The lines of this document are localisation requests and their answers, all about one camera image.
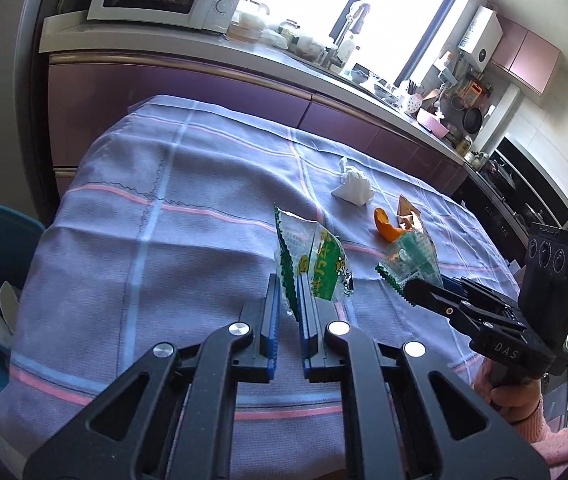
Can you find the clear plastic bags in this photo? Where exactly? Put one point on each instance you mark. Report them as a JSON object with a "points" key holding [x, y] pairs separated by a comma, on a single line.
{"points": [[274, 39]]}

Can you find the white tissue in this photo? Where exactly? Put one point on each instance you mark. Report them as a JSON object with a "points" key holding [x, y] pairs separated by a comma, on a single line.
{"points": [[354, 190]]}

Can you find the white duct column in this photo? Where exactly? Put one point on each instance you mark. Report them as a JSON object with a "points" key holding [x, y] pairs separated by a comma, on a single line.
{"points": [[501, 115]]}

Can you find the white water heater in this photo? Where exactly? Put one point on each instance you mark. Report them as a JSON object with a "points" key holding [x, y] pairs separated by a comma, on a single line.
{"points": [[481, 35]]}

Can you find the white kitchen countertop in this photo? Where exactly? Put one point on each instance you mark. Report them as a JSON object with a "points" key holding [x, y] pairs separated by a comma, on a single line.
{"points": [[163, 35]]}

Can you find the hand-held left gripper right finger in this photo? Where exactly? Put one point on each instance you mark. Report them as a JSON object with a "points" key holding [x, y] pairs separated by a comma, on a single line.
{"points": [[306, 345]]}

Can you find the dotted white utensil holder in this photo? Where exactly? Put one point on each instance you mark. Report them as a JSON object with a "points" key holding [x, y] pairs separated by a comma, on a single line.
{"points": [[411, 102]]}

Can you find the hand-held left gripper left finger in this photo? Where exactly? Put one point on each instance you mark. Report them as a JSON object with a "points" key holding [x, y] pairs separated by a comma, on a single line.
{"points": [[271, 330]]}

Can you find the metal kitchen faucet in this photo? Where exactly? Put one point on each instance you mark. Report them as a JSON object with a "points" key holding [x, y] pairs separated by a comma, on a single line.
{"points": [[359, 15]]}

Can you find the glass jar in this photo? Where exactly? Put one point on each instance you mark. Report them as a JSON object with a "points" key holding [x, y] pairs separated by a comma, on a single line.
{"points": [[289, 31]]}

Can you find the person's right forearm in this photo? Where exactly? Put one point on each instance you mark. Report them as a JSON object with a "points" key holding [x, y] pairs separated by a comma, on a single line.
{"points": [[564, 450]]}

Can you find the pink pot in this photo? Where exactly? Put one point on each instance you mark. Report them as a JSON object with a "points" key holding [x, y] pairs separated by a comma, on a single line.
{"points": [[434, 122]]}

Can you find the stacked clear bowls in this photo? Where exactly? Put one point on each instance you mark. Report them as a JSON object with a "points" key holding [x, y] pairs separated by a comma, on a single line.
{"points": [[246, 27]]}

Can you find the white soap bottle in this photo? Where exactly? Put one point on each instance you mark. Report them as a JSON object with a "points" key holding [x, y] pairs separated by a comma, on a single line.
{"points": [[346, 51]]}

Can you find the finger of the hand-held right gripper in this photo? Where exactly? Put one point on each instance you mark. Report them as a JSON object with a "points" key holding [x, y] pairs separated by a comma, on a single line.
{"points": [[484, 295], [439, 300]]}

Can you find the black built-in oven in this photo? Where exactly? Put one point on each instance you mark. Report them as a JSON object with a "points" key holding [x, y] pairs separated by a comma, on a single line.
{"points": [[509, 215]]}

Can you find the plaid tablecloth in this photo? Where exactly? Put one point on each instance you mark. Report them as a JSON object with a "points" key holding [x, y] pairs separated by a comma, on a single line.
{"points": [[163, 270]]}

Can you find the orange peel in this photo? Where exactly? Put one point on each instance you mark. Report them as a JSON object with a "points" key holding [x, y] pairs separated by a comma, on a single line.
{"points": [[384, 225]]}

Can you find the blue white ceramic bowl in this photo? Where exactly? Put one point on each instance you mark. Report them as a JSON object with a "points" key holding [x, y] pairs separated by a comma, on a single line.
{"points": [[386, 92]]}

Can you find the purple base cabinets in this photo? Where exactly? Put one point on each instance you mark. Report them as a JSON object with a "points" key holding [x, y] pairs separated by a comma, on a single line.
{"points": [[163, 90]]}

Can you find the hanging frying pan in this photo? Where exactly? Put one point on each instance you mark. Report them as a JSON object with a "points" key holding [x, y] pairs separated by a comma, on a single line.
{"points": [[473, 120]]}

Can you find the clear green snack wrapper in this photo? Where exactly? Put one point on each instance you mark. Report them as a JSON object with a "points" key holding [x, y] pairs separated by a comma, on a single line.
{"points": [[409, 260]]}

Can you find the clear container dark contents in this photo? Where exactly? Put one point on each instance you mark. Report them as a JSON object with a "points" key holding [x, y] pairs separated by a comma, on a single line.
{"points": [[310, 49]]}

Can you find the person's right hand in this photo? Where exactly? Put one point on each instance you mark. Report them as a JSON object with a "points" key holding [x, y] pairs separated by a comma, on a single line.
{"points": [[514, 402]]}

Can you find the green printed snack wrapper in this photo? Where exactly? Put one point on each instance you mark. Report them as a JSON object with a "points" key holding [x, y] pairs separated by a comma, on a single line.
{"points": [[326, 265]]}

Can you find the grey refrigerator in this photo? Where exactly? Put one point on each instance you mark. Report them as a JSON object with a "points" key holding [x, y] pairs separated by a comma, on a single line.
{"points": [[8, 110]]}

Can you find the brown wrapper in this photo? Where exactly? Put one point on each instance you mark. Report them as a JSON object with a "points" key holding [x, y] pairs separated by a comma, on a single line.
{"points": [[410, 215]]}

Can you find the glass kettle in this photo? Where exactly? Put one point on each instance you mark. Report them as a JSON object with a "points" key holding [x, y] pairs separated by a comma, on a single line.
{"points": [[255, 4]]}

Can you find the pink wall cabinet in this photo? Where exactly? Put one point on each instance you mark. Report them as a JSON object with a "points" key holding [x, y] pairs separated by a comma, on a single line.
{"points": [[529, 57]]}

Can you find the dark framed window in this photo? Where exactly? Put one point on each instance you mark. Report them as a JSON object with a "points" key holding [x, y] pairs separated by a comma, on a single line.
{"points": [[389, 10]]}

